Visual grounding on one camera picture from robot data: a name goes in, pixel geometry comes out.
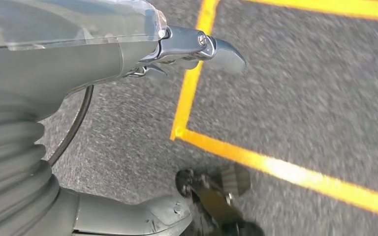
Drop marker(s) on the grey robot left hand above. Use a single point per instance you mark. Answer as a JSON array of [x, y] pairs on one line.
[[62, 62]]

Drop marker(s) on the yellow floor tape square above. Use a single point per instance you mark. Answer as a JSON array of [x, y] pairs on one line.
[[189, 91]]

